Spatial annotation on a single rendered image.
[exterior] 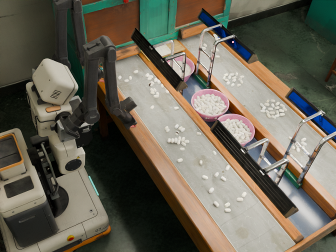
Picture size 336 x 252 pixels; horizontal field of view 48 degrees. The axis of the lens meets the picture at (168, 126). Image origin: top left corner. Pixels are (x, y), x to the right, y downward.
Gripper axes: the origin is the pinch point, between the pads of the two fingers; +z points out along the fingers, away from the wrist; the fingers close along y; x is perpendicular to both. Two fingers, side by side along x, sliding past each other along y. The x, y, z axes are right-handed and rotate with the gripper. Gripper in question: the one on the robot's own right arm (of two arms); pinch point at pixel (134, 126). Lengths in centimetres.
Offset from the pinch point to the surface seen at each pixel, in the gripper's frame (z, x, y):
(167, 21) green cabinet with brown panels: 38, -61, 90
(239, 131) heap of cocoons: 57, -49, -14
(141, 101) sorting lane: 34, -8, 40
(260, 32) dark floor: 202, -161, 148
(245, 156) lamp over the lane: 10, -38, -52
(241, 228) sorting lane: 37, -13, -72
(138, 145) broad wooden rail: 24.5, 8.2, 4.8
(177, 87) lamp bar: 10.4, -33.0, 11.0
